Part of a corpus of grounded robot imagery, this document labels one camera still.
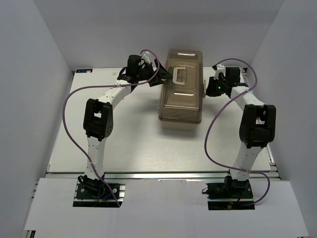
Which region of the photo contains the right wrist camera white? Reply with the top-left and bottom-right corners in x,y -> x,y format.
212,64 -> 226,80

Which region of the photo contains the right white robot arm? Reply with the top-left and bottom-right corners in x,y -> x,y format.
206,64 -> 276,198

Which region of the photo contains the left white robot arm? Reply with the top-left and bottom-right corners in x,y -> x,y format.
78,55 -> 173,198

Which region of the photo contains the aluminium table edge rail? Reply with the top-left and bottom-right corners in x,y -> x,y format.
45,171 -> 280,179

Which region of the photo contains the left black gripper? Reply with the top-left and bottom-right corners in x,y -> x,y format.
137,59 -> 173,87

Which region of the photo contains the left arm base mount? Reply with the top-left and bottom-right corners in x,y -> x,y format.
73,176 -> 125,208

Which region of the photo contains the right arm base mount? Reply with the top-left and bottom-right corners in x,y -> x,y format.
202,182 -> 255,211

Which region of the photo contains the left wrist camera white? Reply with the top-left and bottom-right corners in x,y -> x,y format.
141,50 -> 151,64

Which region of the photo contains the blue label left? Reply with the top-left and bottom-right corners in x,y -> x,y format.
75,68 -> 93,73

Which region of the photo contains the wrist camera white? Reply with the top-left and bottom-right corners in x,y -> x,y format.
141,50 -> 151,64
212,64 -> 226,80

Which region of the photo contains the beige plastic toolbox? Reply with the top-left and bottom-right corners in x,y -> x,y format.
158,49 -> 206,130

